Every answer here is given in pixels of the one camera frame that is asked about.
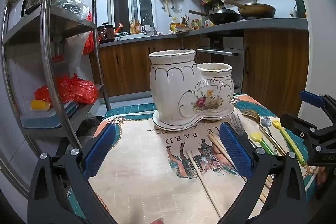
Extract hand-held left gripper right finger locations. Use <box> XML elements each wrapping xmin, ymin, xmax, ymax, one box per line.
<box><xmin>218</xmin><ymin>122</ymin><xmax>307</xmax><ymax>224</ymax></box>

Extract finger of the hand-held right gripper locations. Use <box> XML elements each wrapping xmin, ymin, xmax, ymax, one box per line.
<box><xmin>300</xmin><ymin>90</ymin><xmax>336</xmax><ymax>115</ymax></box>
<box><xmin>281</xmin><ymin>113</ymin><xmax>319</xmax><ymax>141</ymax></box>

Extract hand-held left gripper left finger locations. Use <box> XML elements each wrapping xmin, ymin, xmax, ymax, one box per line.
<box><xmin>27</xmin><ymin>123</ymin><xmax>117</xmax><ymax>224</ymax></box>

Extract silver fork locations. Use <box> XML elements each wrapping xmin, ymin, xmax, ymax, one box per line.
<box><xmin>230</xmin><ymin>114</ymin><xmax>256</xmax><ymax>148</ymax></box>

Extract blue flower spoon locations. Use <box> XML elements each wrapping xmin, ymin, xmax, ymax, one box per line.
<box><xmin>259</xmin><ymin>116</ymin><xmax>279</xmax><ymax>155</ymax></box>

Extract white ceramic floral utensil holder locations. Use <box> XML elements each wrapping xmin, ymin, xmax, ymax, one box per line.
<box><xmin>149</xmin><ymin>49</ymin><xmax>235</xmax><ymax>131</ymax></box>

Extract black plastic bag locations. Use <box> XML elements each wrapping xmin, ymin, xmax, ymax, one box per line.
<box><xmin>77</xmin><ymin>116</ymin><xmax>105</xmax><ymax>138</ymax></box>

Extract printed quilted table cloth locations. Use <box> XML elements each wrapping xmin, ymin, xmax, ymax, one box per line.
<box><xmin>67</xmin><ymin>93</ymin><xmax>326</xmax><ymax>224</ymax></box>

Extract white plastic tray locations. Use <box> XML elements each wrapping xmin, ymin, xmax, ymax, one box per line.
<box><xmin>20</xmin><ymin>101</ymin><xmax>79</xmax><ymax>128</ymax></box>

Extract large red plastic bag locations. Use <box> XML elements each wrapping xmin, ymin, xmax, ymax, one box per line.
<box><xmin>34</xmin><ymin>74</ymin><xmax>99</xmax><ymax>105</ymax></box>

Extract yellow corn cob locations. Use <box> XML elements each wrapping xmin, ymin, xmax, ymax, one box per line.
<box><xmin>31</xmin><ymin>99</ymin><xmax>50</xmax><ymax>111</ymax></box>

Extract wooden kitchen cabinets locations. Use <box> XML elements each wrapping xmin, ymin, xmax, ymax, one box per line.
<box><xmin>91</xmin><ymin>29</ymin><xmax>310</xmax><ymax>105</ymax></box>

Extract grey kitchen countertop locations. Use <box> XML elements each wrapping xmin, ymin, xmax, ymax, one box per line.
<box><xmin>99</xmin><ymin>17</ymin><xmax>308</xmax><ymax>47</ymax></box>

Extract built-in oven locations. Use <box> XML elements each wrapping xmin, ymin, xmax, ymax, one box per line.
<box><xmin>197</xmin><ymin>36</ymin><xmax>245</xmax><ymax>94</ymax></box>

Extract white plastic bag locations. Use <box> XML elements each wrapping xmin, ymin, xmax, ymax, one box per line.
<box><xmin>65</xmin><ymin>32</ymin><xmax>91</xmax><ymax>75</ymax></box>

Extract brown frying pan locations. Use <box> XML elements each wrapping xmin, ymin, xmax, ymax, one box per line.
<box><xmin>222</xmin><ymin>0</ymin><xmax>276</xmax><ymax>20</ymax></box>

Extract small red plastic bag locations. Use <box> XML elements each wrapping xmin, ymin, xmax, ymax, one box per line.
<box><xmin>83</xmin><ymin>11</ymin><xmax>95</xmax><ymax>55</ymax></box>

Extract dark red pressure cooker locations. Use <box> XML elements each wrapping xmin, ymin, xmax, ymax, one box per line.
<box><xmin>97</xmin><ymin>22</ymin><xmax>115</xmax><ymax>43</ymax></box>

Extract black wok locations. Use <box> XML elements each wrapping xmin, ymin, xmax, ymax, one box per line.
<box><xmin>189</xmin><ymin>7</ymin><xmax>242</xmax><ymax>25</ymax></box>

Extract metal shelf rack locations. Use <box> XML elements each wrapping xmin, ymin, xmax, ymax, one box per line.
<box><xmin>0</xmin><ymin>0</ymin><xmax>111</xmax><ymax>195</ymax></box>

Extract kitchen faucet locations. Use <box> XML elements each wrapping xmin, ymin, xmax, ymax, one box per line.
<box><xmin>142</xmin><ymin>17</ymin><xmax>158</xmax><ymax>36</ymax></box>

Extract yellow cooking oil bottle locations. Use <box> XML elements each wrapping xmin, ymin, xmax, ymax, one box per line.
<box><xmin>169</xmin><ymin>20</ymin><xmax>182</xmax><ymax>32</ymax></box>

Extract clear plastic bag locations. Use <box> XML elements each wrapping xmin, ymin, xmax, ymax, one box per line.
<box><xmin>52</xmin><ymin>0</ymin><xmax>90</xmax><ymax>20</ymax></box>

